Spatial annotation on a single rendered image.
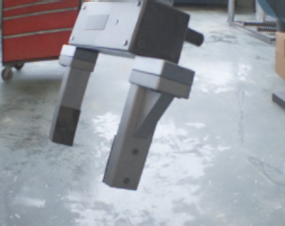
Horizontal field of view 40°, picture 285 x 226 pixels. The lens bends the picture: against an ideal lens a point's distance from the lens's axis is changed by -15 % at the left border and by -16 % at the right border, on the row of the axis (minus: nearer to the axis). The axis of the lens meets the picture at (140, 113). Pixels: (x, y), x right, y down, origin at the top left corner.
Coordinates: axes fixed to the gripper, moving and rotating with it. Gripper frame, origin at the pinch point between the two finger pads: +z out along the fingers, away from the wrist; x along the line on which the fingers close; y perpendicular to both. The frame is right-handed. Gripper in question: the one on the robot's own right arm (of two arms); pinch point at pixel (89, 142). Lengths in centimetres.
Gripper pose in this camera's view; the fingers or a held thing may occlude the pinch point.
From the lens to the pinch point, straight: 40.8
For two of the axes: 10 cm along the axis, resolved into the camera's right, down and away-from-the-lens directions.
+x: -5.1, -2.0, 8.4
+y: 8.1, 2.0, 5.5
